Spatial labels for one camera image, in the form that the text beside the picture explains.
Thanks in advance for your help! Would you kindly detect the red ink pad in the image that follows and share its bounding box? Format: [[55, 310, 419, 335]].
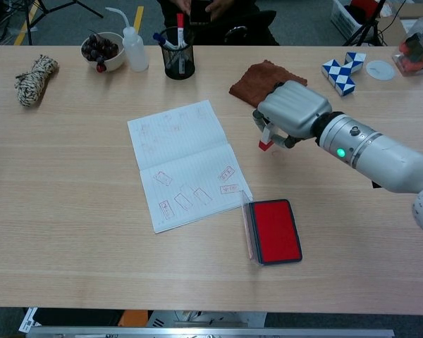
[[240, 189, 303, 266]]

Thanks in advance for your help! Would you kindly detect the white paper label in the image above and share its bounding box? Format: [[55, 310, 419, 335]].
[[18, 307, 42, 334]]

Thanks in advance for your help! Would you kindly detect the black mesh pen holder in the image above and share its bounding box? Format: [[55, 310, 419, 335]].
[[159, 26, 196, 81]]

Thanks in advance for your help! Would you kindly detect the small rubber stamp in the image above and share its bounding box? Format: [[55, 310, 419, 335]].
[[258, 123, 274, 152]]

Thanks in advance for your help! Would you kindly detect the blue capped marker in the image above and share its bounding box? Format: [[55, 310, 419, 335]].
[[152, 32, 179, 50]]

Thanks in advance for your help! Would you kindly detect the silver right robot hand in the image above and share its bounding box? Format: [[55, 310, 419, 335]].
[[252, 80, 333, 151]]

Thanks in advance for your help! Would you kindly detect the black tripod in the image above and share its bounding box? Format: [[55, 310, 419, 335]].
[[20, 0, 104, 46], [343, 0, 389, 46]]

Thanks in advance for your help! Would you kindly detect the clear plastic squeeze bottle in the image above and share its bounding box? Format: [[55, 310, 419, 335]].
[[104, 6, 149, 73]]

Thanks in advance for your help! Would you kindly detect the aluminium rail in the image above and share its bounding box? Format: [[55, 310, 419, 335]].
[[26, 327, 396, 338]]

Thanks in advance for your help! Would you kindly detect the dark grape bunch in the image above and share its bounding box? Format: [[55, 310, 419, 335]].
[[81, 30, 120, 73]]

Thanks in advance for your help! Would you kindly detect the red capped marker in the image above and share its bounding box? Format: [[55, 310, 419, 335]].
[[176, 13, 186, 49]]

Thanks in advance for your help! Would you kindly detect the blue white snake cube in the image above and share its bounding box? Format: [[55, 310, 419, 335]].
[[321, 51, 367, 97]]

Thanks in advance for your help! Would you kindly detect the round clear plastic lid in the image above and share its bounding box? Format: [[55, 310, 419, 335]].
[[365, 59, 397, 81]]

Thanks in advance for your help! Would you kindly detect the brown folded cloth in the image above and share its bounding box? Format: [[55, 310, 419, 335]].
[[228, 59, 308, 108]]

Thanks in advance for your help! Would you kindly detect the brown cardboard box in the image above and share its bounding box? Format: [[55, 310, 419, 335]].
[[376, 3, 423, 46]]

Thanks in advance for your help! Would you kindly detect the beige black rope bundle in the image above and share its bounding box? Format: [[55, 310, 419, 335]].
[[14, 54, 59, 108]]

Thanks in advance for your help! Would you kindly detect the white bowl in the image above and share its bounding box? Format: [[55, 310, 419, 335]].
[[80, 31, 127, 73]]

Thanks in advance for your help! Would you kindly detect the black phone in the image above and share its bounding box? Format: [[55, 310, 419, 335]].
[[189, 0, 213, 25]]

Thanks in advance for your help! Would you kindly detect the white plastic basket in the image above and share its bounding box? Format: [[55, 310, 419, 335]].
[[330, 0, 366, 40]]

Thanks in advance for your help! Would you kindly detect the person in black clothes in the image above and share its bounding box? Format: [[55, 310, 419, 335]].
[[157, 0, 281, 46]]

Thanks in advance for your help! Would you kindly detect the clear box with orange items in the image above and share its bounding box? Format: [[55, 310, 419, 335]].
[[391, 15, 423, 77]]

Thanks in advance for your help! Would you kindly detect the open lined notebook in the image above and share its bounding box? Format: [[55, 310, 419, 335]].
[[127, 99, 254, 234]]

